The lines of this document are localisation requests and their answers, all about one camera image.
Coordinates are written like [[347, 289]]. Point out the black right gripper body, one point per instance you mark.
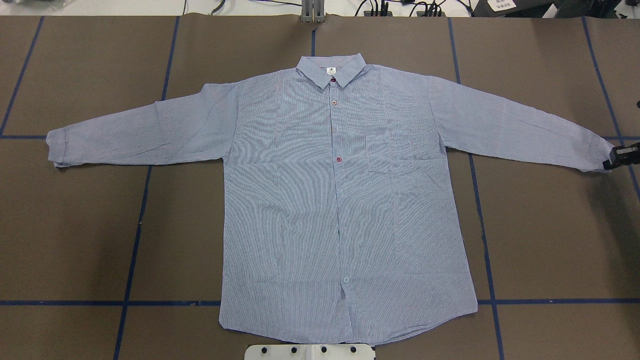
[[623, 154]]

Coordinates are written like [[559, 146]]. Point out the light blue striped shirt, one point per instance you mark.
[[340, 222]]

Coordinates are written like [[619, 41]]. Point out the brown paper table cover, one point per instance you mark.
[[112, 262]]

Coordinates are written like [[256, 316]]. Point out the grey aluminium post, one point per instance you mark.
[[313, 11]]

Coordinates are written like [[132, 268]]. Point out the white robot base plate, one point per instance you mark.
[[345, 351]]

